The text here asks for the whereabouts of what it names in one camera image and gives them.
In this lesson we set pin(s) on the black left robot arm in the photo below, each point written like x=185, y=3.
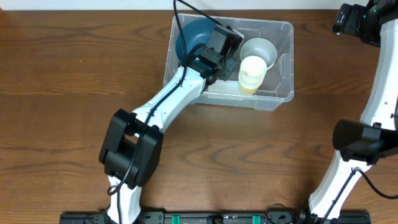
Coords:
x=132, y=145

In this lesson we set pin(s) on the pink cup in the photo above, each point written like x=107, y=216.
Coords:
x=250, y=84

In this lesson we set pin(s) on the light blue cup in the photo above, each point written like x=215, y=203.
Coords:
x=250, y=82

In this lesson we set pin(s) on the clear plastic storage container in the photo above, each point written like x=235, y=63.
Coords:
x=278, y=84

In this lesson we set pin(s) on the cream white cup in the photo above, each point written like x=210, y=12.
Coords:
x=253, y=67

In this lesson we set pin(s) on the light grey small bowl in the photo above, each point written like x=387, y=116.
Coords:
x=262, y=48

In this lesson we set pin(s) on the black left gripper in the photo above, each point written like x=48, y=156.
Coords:
x=229, y=69

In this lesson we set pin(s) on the yellow cup front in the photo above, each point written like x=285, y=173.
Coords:
x=246, y=90

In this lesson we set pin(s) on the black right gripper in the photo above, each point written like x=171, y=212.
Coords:
x=362, y=13

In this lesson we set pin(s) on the yellow cup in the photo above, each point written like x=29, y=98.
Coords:
x=250, y=79
x=246, y=90

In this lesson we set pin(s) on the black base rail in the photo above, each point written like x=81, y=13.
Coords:
x=277, y=216

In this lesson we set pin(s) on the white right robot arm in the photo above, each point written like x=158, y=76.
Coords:
x=359, y=145

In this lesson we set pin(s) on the dark blue bowl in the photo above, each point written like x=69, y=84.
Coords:
x=196, y=30

